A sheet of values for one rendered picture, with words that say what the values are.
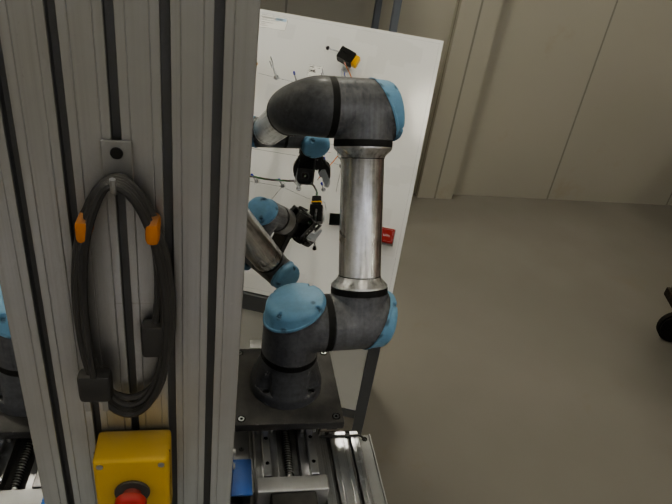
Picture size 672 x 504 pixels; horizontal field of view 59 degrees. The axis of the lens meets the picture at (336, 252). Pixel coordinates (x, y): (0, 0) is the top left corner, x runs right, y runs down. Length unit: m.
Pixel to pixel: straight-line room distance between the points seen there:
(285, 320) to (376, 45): 1.36
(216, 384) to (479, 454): 2.22
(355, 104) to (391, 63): 1.11
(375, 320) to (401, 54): 1.28
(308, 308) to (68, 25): 0.72
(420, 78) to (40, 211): 1.74
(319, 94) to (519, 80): 3.89
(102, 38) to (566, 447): 2.82
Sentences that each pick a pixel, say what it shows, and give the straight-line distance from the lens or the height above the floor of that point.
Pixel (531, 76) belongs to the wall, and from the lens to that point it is 4.97.
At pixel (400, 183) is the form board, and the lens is 2.07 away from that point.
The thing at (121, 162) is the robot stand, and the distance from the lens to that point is 0.60.
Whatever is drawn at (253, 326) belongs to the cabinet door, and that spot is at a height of 0.70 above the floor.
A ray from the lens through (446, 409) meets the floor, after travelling 3.02.
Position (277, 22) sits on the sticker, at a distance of 2.33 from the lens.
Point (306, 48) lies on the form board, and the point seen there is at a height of 1.56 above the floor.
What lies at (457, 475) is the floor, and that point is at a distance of 2.78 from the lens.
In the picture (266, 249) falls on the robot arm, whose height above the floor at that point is 1.34.
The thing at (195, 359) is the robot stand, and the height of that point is 1.58.
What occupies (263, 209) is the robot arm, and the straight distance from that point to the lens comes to 1.52.
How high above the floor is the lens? 2.07
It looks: 31 degrees down
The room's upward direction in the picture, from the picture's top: 9 degrees clockwise
